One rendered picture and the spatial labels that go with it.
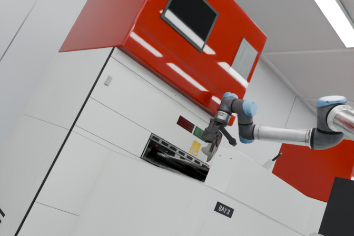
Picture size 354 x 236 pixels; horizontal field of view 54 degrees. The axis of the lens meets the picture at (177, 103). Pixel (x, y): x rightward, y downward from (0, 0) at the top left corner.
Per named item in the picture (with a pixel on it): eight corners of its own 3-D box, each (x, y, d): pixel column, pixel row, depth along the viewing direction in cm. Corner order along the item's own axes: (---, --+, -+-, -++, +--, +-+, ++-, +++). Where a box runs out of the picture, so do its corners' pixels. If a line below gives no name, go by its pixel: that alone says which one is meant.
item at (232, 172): (202, 185, 114) (218, 146, 117) (284, 226, 146) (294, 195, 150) (223, 193, 106) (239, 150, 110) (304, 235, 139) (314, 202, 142)
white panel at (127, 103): (69, 129, 141) (112, 47, 151) (196, 191, 189) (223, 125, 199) (72, 130, 139) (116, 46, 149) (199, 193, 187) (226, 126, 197)
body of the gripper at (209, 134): (204, 142, 176) (212, 120, 179) (219, 148, 173) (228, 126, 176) (200, 138, 169) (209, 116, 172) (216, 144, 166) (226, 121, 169)
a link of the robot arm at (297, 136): (347, 147, 155) (243, 135, 181) (347, 125, 151) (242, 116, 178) (343, 159, 146) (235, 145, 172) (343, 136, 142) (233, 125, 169)
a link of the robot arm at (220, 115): (231, 118, 176) (229, 113, 169) (228, 126, 175) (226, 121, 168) (218, 114, 179) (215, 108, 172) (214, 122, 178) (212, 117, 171)
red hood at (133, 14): (56, 52, 203) (102, -29, 218) (154, 114, 251) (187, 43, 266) (122, 46, 145) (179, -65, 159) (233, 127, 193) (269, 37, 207)
